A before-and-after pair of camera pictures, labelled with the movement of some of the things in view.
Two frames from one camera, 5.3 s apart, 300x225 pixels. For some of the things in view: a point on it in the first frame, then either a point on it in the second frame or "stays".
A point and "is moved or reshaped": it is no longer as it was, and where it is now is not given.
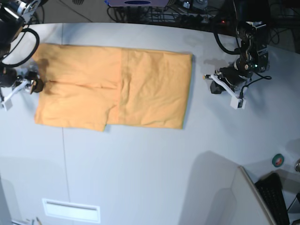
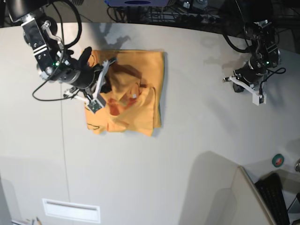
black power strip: x=220 y=20 stays
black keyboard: x=271 y=187 stays
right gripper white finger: x=236 y=101 -> x=258 y=98
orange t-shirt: x=90 y=87 is moved or reshaped
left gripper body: x=9 y=78 -> x=80 y=74
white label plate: x=68 y=210 stays
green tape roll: x=278 y=160 stays
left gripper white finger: x=7 y=103 -> x=98 y=101
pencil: x=39 y=221 stays
